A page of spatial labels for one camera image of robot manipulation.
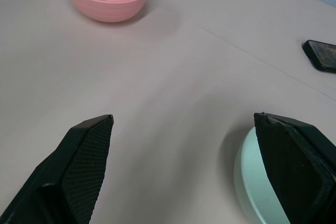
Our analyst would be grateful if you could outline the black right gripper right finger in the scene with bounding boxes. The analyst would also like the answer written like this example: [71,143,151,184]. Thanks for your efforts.
[253,112,336,224]

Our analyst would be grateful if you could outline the mint green plastic bowl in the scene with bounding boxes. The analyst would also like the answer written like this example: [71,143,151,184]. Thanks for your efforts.
[233,127,291,224]

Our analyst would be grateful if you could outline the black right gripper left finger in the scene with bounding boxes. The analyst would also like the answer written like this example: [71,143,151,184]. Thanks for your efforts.
[0,114,114,224]

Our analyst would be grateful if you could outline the black smartphone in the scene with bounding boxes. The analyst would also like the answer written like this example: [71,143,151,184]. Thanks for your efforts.
[301,39,336,74]

